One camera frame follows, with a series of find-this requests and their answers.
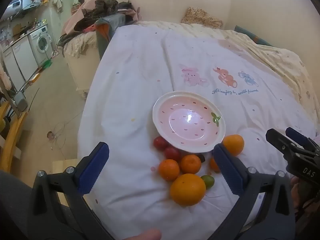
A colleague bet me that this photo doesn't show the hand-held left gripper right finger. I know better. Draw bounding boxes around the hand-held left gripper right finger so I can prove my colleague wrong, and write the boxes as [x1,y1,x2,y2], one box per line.
[207,144,297,240]

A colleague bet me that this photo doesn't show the grey and orange cushion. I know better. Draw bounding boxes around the grey and orange cushion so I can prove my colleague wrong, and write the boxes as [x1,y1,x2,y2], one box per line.
[95,14,128,60]

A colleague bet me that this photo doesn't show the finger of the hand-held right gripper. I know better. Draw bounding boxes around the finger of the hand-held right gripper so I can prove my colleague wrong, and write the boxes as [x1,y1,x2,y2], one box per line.
[266,128,298,156]
[286,127,320,153]

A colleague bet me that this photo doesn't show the pink strawberry pattern plate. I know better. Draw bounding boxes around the pink strawberry pattern plate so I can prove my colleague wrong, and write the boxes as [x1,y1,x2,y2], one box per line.
[152,91,226,153]

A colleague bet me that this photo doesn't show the large orange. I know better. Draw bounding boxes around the large orange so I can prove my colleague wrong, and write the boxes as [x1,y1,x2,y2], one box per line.
[170,173,206,206]

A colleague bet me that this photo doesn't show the floral pillow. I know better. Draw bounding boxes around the floral pillow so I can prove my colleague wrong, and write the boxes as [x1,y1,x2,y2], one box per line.
[181,7,223,29]

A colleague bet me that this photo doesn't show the person's grey clothing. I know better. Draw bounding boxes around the person's grey clothing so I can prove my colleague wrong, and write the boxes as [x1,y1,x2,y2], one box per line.
[0,170,34,240]

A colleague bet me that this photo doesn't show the white washing machine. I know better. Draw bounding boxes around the white washing machine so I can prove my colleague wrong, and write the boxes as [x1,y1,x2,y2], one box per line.
[27,25,54,67]

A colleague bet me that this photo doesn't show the cream lace covered sofa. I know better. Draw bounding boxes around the cream lace covered sofa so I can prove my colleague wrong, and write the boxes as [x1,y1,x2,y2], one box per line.
[62,31,100,98]

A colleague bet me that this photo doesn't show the white kitchen cabinets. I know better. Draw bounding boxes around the white kitchen cabinets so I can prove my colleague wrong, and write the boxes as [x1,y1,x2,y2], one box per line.
[0,39,39,93]

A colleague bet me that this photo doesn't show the person's right hand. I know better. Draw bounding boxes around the person's right hand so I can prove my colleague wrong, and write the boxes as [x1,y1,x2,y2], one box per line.
[290,176,303,210]

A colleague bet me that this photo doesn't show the pile of clothes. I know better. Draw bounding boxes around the pile of clothes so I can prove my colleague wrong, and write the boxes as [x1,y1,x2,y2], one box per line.
[57,0,140,47]

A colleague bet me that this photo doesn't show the white printed blanket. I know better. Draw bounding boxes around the white printed blanket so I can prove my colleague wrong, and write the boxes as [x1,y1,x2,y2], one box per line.
[77,25,318,240]

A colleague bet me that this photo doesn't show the small green fruit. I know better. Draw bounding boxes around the small green fruit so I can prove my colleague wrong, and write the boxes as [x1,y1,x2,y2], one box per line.
[201,175,215,190]

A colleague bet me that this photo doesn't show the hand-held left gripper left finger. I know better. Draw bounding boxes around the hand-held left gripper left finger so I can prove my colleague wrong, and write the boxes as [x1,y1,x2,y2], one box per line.
[27,142,115,240]

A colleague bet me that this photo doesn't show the person's left hand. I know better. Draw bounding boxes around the person's left hand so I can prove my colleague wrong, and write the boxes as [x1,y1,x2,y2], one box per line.
[124,229,162,240]

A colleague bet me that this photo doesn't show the small tangerine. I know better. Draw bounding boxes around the small tangerine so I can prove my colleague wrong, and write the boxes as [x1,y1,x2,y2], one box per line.
[209,157,222,172]
[158,159,180,182]
[180,154,202,175]
[222,134,245,157]

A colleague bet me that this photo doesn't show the teal cushion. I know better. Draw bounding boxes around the teal cushion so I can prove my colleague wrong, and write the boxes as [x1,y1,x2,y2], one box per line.
[234,25,273,47]

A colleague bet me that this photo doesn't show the wooden chair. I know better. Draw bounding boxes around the wooden chair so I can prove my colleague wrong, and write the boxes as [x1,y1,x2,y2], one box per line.
[0,100,29,173]

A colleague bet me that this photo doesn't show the beige floral bedding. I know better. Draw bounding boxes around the beige floral bedding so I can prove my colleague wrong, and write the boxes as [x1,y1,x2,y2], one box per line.
[135,20,315,113]

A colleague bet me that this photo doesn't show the range hood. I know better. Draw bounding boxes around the range hood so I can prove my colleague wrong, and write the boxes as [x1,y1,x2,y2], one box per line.
[5,0,42,15]

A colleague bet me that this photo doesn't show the red plum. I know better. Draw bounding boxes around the red plum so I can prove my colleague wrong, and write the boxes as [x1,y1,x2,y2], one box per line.
[164,147,182,162]
[153,136,169,152]

